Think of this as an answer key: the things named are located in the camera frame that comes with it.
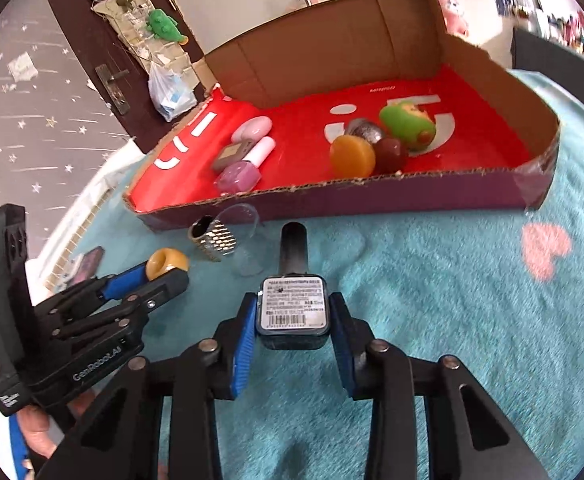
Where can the gold studded ring band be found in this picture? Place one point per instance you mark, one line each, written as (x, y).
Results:
(212, 237)

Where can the glittery dark jar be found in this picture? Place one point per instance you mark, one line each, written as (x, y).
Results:
(364, 129)

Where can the teal fluffy blanket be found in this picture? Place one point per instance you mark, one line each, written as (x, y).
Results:
(502, 290)

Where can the pink plush on wall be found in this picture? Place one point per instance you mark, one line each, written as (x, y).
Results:
(454, 18)

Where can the person's left hand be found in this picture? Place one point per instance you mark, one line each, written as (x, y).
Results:
(35, 423)

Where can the clear glass cup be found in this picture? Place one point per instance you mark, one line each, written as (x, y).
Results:
(251, 255)

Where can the amber ring dish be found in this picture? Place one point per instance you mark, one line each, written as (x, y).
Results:
(164, 260)

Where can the amber disc lid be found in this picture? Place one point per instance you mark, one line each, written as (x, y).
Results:
(351, 157)

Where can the taupe square compact case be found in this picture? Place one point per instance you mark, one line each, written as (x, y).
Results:
(230, 154)

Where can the white plastic bag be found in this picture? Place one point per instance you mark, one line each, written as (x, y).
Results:
(170, 95)

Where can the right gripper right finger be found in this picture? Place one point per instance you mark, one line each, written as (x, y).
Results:
(469, 436)

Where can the dark brown door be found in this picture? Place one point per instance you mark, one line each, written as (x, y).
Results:
(95, 43)

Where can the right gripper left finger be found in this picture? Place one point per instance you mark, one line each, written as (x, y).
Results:
(117, 437)

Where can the green capybara squishy toy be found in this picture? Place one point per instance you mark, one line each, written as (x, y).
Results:
(410, 125)

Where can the smartphone showing video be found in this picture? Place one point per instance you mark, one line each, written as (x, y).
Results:
(87, 264)

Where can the cardboard tray red lining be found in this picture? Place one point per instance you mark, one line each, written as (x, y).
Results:
(351, 107)

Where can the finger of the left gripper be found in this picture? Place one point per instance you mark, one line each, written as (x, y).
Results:
(86, 297)
(141, 301)

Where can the green crocodile plush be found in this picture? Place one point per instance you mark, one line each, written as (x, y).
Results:
(165, 27)

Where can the pink nail polish bottle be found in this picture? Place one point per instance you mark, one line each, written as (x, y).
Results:
(243, 176)

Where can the brass door handle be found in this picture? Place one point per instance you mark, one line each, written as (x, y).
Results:
(109, 81)

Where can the pink earbuds case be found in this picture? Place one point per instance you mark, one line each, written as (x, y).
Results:
(252, 131)

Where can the cluttered side table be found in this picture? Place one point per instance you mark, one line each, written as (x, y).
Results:
(533, 52)

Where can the hanging fabric organizer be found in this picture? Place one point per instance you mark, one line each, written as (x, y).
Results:
(129, 20)

